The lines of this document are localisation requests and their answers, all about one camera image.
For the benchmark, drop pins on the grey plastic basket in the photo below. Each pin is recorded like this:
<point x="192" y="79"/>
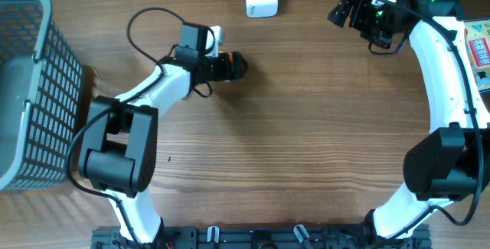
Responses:
<point x="41" y="90"/>

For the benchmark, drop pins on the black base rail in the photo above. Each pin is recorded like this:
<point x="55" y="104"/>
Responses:
<point x="329" y="237"/>

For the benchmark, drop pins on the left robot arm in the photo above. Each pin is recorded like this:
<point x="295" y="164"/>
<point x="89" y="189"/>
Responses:
<point x="118" y="152"/>

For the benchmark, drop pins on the orange small box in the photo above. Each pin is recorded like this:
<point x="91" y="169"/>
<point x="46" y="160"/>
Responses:
<point x="230" y="66"/>

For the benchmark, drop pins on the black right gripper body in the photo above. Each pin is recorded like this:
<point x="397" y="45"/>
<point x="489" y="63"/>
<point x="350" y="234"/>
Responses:
<point x="374" y="22"/>

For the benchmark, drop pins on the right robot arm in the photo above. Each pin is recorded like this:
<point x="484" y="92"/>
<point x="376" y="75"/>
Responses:
<point x="452" y="162"/>

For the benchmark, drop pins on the yellow snack bag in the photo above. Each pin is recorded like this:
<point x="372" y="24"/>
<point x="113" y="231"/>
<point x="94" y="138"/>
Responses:
<point x="477" y="45"/>

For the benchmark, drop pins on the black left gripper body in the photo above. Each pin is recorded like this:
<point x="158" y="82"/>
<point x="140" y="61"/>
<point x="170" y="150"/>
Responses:
<point x="217" y="68"/>

